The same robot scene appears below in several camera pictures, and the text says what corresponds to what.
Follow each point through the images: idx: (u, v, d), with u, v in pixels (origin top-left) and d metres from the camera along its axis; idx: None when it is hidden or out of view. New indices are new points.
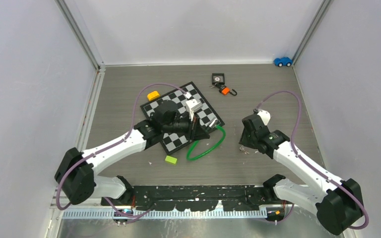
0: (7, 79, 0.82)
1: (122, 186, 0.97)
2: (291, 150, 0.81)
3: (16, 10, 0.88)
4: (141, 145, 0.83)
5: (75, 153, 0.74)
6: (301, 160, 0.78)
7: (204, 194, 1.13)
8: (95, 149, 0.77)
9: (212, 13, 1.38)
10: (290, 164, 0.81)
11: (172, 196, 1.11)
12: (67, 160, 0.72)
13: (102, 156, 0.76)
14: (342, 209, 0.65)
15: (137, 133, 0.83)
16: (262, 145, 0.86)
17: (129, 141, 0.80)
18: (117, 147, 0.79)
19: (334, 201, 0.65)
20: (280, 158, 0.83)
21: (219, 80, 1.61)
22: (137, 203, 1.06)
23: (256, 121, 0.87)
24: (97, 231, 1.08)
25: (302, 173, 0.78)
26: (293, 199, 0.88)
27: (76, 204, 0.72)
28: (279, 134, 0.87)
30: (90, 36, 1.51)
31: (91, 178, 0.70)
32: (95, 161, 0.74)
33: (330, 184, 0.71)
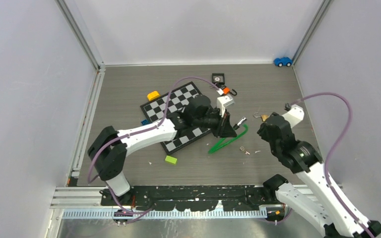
0: (7, 79, 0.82)
1: (128, 185, 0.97)
2: (324, 178, 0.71)
3: (16, 10, 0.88)
4: (170, 136, 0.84)
5: (112, 131, 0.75)
6: (332, 191, 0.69)
7: (204, 193, 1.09)
8: (130, 131, 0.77)
9: (212, 13, 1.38)
10: (317, 189, 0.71)
11: (172, 196, 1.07)
12: (103, 137, 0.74)
13: (136, 139, 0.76)
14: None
15: (169, 122, 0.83)
16: (288, 159, 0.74)
17: (161, 129, 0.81)
18: (150, 133, 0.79)
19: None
20: (305, 180, 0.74)
21: (219, 80, 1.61)
22: (137, 203, 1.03)
23: (284, 129, 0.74)
24: (97, 231, 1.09)
25: (328, 204, 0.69)
26: (295, 208, 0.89)
27: (104, 179, 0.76)
28: (311, 150, 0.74)
30: (90, 36, 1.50)
31: (123, 157, 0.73)
32: (128, 142, 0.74)
33: (357, 226, 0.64)
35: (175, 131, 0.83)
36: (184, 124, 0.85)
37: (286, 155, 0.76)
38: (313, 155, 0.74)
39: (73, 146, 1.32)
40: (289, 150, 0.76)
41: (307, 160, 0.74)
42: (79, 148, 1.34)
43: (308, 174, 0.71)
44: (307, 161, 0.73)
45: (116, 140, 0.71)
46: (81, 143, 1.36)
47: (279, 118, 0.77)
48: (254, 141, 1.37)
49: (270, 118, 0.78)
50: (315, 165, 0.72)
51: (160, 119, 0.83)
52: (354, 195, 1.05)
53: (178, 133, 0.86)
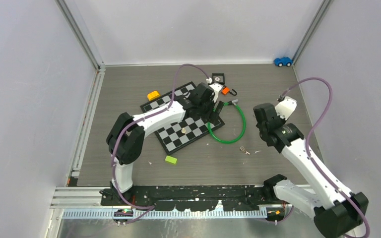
0: (7, 79, 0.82)
1: (131, 182, 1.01)
2: (304, 151, 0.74)
3: (16, 10, 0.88)
4: (181, 115, 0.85)
5: (126, 117, 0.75)
6: (312, 162, 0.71)
7: (204, 193, 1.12)
8: (144, 114, 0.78)
9: (212, 13, 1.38)
10: (299, 164, 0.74)
11: (172, 196, 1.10)
12: (120, 122, 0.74)
13: (151, 121, 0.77)
14: (343, 221, 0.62)
15: (177, 104, 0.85)
16: (273, 138, 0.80)
17: (171, 110, 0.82)
18: (161, 115, 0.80)
19: (340, 213, 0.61)
20: (289, 156, 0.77)
21: (219, 80, 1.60)
22: (137, 203, 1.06)
23: (270, 112, 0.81)
24: (98, 231, 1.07)
25: (311, 176, 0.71)
26: (292, 201, 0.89)
27: (127, 163, 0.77)
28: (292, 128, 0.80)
30: (91, 36, 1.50)
31: (144, 140, 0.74)
32: (145, 124, 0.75)
33: (338, 195, 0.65)
35: (184, 111, 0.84)
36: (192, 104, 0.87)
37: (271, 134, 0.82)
38: (296, 134, 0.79)
39: (73, 146, 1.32)
40: (274, 129, 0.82)
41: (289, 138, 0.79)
42: (79, 149, 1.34)
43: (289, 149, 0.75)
44: (289, 138, 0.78)
45: (132, 123, 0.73)
46: (81, 143, 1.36)
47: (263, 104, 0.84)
48: (254, 141, 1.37)
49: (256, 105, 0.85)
50: (296, 141, 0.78)
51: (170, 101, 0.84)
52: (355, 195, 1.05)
53: (186, 113, 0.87)
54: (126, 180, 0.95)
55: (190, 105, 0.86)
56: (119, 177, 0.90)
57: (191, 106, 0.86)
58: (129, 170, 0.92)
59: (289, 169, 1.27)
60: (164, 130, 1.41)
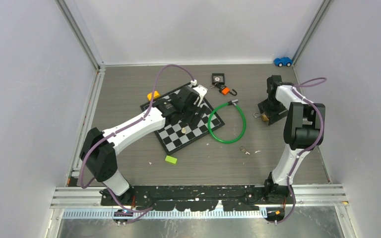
0: (7, 79, 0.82)
1: (126, 183, 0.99)
2: (288, 88, 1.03)
3: (16, 10, 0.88)
4: (160, 123, 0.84)
5: (95, 132, 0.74)
6: (292, 91, 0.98)
7: (204, 193, 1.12)
8: (116, 129, 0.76)
9: (212, 13, 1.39)
10: (285, 94, 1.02)
11: (172, 196, 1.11)
12: (90, 140, 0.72)
13: (123, 135, 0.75)
14: (299, 116, 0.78)
15: (156, 112, 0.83)
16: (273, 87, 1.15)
17: (148, 120, 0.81)
18: (136, 126, 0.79)
19: (297, 105, 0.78)
20: (280, 93, 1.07)
21: (219, 80, 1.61)
22: (137, 203, 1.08)
23: (276, 77, 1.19)
24: (97, 231, 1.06)
25: (288, 98, 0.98)
26: (281, 164, 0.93)
27: (100, 181, 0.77)
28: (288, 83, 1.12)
30: (91, 36, 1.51)
31: (114, 157, 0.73)
32: (115, 140, 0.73)
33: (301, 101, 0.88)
35: (163, 118, 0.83)
36: (173, 109, 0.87)
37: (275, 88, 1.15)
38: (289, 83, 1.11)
39: (73, 146, 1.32)
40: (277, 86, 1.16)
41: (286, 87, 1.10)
42: (79, 149, 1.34)
43: (279, 87, 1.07)
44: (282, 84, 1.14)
45: (102, 140, 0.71)
46: (81, 143, 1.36)
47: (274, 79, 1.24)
48: (253, 141, 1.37)
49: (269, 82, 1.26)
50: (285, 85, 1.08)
51: (147, 110, 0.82)
52: (356, 194, 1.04)
53: (168, 119, 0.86)
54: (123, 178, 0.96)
55: (171, 109, 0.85)
56: (111, 184, 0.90)
57: (172, 111, 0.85)
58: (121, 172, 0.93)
59: None
60: (164, 130, 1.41)
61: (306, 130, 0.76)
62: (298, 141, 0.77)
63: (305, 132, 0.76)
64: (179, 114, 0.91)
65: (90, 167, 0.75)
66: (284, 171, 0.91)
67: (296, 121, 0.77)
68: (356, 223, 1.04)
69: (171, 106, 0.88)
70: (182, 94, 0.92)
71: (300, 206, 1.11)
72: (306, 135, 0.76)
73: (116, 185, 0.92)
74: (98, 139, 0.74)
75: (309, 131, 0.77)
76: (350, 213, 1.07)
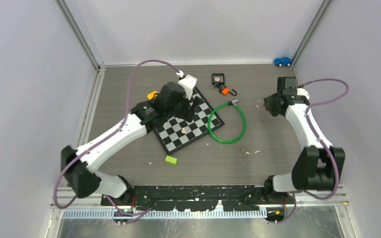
0: (7, 80, 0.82)
1: (124, 186, 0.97)
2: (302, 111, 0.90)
3: (16, 10, 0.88)
4: (141, 130, 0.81)
5: (69, 149, 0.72)
6: (306, 118, 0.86)
7: (204, 194, 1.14)
8: (90, 145, 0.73)
9: (212, 14, 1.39)
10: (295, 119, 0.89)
11: (172, 196, 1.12)
12: (65, 156, 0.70)
13: (97, 151, 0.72)
14: (314, 164, 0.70)
15: (134, 120, 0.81)
16: (281, 99, 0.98)
17: (125, 130, 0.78)
18: (113, 139, 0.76)
19: (312, 153, 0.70)
20: (290, 114, 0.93)
21: (219, 80, 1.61)
22: (137, 203, 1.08)
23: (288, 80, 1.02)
24: (97, 231, 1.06)
25: (300, 128, 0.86)
26: (285, 181, 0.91)
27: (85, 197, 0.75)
28: (301, 97, 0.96)
30: (91, 36, 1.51)
31: (91, 176, 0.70)
32: (89, 157, 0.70)
33: (317, 143, 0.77)
35: (143, 125, 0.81)
36: (153, 113, 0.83)
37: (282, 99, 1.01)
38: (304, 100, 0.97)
39: (73, 146, 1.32)
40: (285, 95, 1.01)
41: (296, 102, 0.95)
42: None
43: (291, 106, 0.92)
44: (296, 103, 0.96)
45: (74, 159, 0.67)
46: (81, 143, 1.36)
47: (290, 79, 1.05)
48: (253, 141, 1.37)
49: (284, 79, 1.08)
50: (299, 103, 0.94)
51: (123, 119, 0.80)
52: (356, 194, 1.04)
53: (149, 125, 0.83)
54: (115, 181, 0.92)
55: (152, 115, 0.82)
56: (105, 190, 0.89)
57: (153, 116, 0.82)
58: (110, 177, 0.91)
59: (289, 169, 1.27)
60: (164, 130, 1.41)
61: (320, 178, 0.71)
62: (308, 187, 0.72)
63: (318, 180, 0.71)
64: (162, 117, 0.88)
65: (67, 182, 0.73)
66: (287, 189, 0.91)
67: (310, 170, 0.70)
68: (356, 223, 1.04)
69: (152, 110, 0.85)
70: (163, 94, 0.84)
71: (300, 206, 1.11)
72: (318, 184, 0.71)
73: (112, 190, 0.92)
74: (74, 155, 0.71)
75: (322, 178, 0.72)
76: (350, 213, 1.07)
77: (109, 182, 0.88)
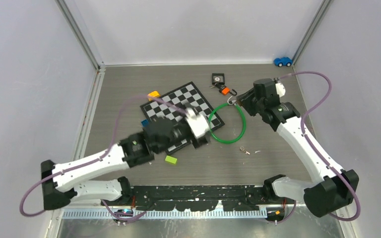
0: (7, 79, 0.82)
1: (116, 192, 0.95)
2: (299, 129, 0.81)
3: (16, 10, 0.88)
4: (122, 164, 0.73)
5: (48, 164, 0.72)
6: (306, 140, 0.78)
7: (204, 194, 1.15)
8: (67, 166, 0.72)
9: (212, 13, 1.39)
10: (294, 141, 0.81)
11: (172, 196, 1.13)
12: (42, 170, 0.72)
13: (70, 176, 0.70)
14: (331, 197, 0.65)
15: (119, 151, 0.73)
16: (269, 115, 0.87)
17: (105, 161, 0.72)
18: (91, 167, 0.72)
19: (329, 188, 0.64)
20: (283, 133, 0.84)
21: (219, 80, 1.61)
22: (137, 203, 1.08)
23: (269, 89, 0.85)
24: (97, 232, 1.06)
25: (303, 152, 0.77)
26: (286, 189, 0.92)
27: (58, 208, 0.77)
28: (290, 107, 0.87)
30: (91, 36, 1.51)
31: (59, 196, 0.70)
32: (60, 180, 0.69)
33: (328, 171, 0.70)
35: (124, 161, 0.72)
36: (140, 152, 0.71)
37: (268, 111, 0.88)
38: (292, 112, 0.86)
39: (73, 146, 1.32)
40: (271, 107, 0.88)
41: (286, 115, 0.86)
42: (79, 149, 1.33)
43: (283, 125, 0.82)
44: (285, 115, 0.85)
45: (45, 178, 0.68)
46: (81, 143, 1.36)
47: (268, 80, 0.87)
48: (253, 141, 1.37)
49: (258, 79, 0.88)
50: (290, 118, 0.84)
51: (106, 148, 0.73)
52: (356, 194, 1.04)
53: (134, 161, 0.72)
54: (107, 189, 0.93)
55: (138, 152, 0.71)
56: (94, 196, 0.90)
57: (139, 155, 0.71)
58: (97, 185, 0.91)
59: (289, 169, 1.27)
60: None
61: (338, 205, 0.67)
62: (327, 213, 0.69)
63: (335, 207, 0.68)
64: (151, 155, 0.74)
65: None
66: (289, 196, 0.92)
67: (327, 202, 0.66)
68: (356, 223, 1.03)
69: (139, 145, 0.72)
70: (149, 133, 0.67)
71: (300, 206, 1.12)
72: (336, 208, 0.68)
73: (101, 195, 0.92)
74: (49, 171, 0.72)
75: (340, 203, 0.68)
76: (350, 213, 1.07)
77: (95, 190, 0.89)
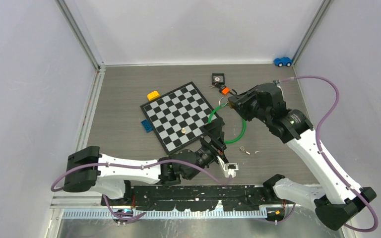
0: (7, 79, 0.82)
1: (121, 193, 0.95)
2: (315, 145, 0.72)
3: (16, 10, 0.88)
4: (151, 181, 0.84)
5: (98, 150, 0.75)
6: (323, 157, 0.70)
7: (204, 193, 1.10)
8: (113, 160, 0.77)
9: (212, 13, 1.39)
10: (308, 158, 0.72)
11: (172, 197, 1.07)
12: (88, 153, 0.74)
13: (112, 171, 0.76)
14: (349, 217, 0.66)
15: (156, 170, 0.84)
16: (279, 128, 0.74)
17: (145, 171, 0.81)
18: (131, 171, 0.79)
19: (349, 211, 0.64)
20: (295, 147, 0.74)
21: (219, 80, 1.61)
22: (137, 203, 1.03)
23: (276, 96, 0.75)
24: (97, 231, 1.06)
25: (320, 171, 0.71)
26: (292, 196, 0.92)
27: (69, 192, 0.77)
28: (301, 117, 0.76)
30: (91, 36, 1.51)
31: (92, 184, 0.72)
32: (104, 171, 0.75)
33: (349, 192, 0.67)
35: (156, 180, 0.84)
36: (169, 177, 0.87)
37: (276, 123, 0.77)
38: (304, 123, 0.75)
39: (73, 146, 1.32)
40: (279, 118, 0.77)
41: (298, 128, 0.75)
42: (79, 148, 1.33)
43: (297, 141, 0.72)
44: (297, 128, 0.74)
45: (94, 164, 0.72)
46: (81, 143, 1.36)
47: (271, 86, 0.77)
48: (253, 141, 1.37)
49: (261, 86, 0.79)
50: (304, 133, 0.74)
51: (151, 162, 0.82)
52: None
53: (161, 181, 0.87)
54: (115, 189, 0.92)
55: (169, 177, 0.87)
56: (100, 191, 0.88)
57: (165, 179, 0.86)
58: (110, 181, 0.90)
59: (289, 169, 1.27)
60: (164, 130, 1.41)
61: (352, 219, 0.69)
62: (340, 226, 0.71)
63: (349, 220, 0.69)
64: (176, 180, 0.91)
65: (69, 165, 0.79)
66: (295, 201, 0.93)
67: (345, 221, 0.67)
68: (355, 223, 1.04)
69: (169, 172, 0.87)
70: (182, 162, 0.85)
71: (300, 206, 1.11)
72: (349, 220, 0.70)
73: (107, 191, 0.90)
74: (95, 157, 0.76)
75: None
76: None
77: (107, 185, 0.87)
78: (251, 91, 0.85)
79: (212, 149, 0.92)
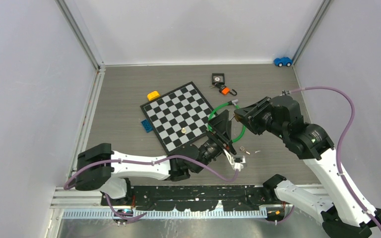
0: (7, 79, 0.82)
1: (124, 192, 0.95)
2: (335, 165, 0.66)
3: (16, 10, 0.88)
4: (161, 177, 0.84)
5: (110, 148, 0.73)
6: (342, 180, 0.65)
7: (204, 193, 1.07)
8: (124, 156, 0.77)
9: (212, 13, 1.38)
10: (326, 178, 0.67)
11: (172, 197, 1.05)
12: (99, 150, 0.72)
13: (126, 167, 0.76)
14: None
15: (165, 166, 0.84)
16: (298, 145, 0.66)
17: (156, 167, 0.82)
18: (143, 167, 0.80)
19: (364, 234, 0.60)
20: (313, 167, 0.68)
21: (219, 80, 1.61)
22: (137, 203, 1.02)
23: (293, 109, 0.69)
24: (97, 231, 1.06)
25: (336, 192, 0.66)
26: (296, 203, 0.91)
27: (81, 190, 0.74)
28: (323, 135, 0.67)
30: (91, 36, 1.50)
31: (105, 180, 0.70)
32: (117, 168, 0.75)
33: (364, 216, 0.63)
35: (166, 175, 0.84)
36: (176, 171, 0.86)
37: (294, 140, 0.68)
38: (325, 141, 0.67)
39: (73, 146, 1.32)
40: (297, 134, 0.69)
41: (319, 146, 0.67)
42: (79, 148, 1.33)
43: (319, 162, 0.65)
44: (318, 147, 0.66)
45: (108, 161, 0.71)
46: (81, 143, 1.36)
47: (287, 99, 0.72)
48: (253, 141, 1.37)
49: (279, 99, 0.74)
50: (325, 152, 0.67)
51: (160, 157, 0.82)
52: None
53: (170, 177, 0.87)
54: (118, 188, 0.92)
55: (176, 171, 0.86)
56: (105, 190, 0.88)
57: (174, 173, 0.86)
58: (116, 180, 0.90)
59: (289, 169, 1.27)
60: (164, 130, 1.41)
61: None
62: None
63: None
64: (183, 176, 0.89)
65: (78, 163, 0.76)
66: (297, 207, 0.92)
67: None
68: None
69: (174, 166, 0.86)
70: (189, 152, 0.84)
71: None
72: None
73: (111, 190, 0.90)
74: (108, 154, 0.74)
75: None
76: None
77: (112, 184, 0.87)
78: (261, 104, 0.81)
79: (217, 143, 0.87)
